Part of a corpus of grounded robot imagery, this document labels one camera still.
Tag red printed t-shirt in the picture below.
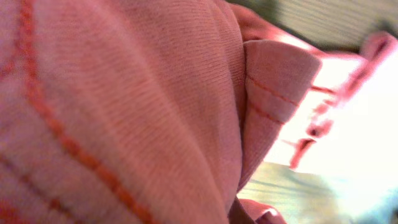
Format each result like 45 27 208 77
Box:
1 1 397 223

